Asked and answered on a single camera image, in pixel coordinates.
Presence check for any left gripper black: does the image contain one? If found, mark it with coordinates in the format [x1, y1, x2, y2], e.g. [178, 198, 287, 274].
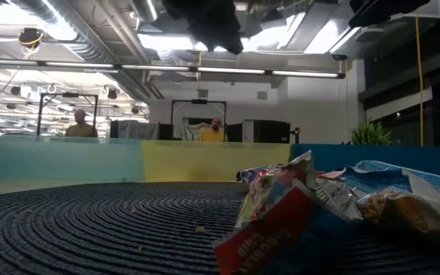
[162, 0, 244, 55]

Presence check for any multicolour granola bar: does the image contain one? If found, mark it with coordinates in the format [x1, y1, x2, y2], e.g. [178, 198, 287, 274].
[236, 150, 317, 230]

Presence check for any silver granola bar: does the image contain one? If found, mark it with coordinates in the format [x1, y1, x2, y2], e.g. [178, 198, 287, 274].
[313, 173, 364, 222]

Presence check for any long ceiling light bar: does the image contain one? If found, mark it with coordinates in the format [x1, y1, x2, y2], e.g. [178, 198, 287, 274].
[0, 57, 346, 79]

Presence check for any white cloth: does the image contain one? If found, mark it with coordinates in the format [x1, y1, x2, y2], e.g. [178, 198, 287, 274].
[181, 121, 209, 142]

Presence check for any person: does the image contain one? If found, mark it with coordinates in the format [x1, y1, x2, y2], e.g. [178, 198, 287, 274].
[199, 116, 228, 143]
[64, 108, 99, 138]

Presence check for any black cabinet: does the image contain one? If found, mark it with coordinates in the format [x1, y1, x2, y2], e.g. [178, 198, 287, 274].
[227, 119, 292, 144]

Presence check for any grey covered equipment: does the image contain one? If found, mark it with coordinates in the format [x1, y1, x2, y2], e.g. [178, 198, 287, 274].
[108, 120, 174, 141]

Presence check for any translucent yellow plastic tray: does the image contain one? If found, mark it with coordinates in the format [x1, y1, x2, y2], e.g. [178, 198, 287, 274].
[141, 139, 292, 183]

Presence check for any black boom with silver edge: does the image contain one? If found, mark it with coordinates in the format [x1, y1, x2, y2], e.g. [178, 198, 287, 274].
[348, 0, 432, 30]

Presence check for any dark blue plastic tray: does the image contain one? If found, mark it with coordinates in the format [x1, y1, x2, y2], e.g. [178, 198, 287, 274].
[290, 143, 440, 177]

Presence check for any spiky green potted plant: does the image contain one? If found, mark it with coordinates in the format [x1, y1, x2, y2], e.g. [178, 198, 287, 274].
[348, 120, 393, 147]

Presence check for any translucent green plastic tray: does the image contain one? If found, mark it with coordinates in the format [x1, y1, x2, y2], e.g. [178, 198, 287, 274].
[0, 133, 145, 183]

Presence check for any round dark woven mat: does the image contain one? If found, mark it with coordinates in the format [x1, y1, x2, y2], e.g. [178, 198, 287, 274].
[0, 180, 440, 275]

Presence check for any black background rig frame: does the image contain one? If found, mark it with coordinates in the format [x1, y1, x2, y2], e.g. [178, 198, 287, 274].
[170, 99, 228, 142]
[36, 92, 99, 138]

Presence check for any ceiling cable reel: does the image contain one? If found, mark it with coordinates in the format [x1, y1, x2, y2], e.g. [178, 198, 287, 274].
[17, 27, 45, 49]

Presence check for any yellow hanging cable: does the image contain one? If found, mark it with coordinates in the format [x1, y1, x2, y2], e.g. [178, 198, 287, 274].
[414, 17, 424, 148]

